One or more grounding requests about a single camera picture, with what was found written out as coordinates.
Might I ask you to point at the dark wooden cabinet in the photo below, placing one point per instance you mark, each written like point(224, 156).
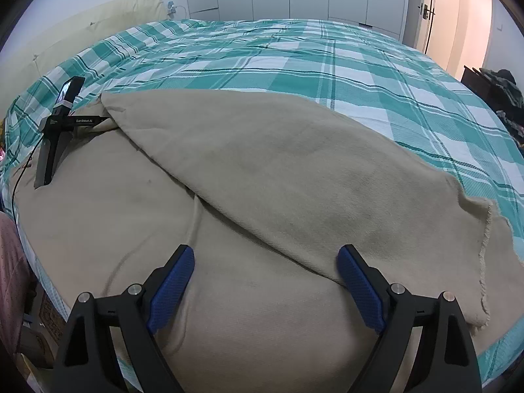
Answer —
point(473, 80)

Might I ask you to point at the white door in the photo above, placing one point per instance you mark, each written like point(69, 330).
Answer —
point(425, 32)

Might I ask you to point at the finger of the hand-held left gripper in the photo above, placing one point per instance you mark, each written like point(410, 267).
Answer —
point(104, 120)

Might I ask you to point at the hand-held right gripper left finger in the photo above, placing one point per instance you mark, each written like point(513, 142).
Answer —
point(172, 286)

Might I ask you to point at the pile of clothes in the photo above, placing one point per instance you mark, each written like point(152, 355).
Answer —
point(507, 98)

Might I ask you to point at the bed with green checkered sheet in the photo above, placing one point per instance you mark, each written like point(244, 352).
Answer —
point(327, 69)

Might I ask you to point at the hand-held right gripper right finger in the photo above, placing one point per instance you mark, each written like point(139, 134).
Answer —
point(362, 290)

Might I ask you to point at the khaki pants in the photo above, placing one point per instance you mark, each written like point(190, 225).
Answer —
point(266, 172)

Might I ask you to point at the pink patterned fabric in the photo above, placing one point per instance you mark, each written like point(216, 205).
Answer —
point(12, 274)

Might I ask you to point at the cardboard box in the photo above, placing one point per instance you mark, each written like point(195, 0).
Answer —
point(47, 319)

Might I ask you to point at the white wall charger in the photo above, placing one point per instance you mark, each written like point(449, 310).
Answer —
point(172, 7)

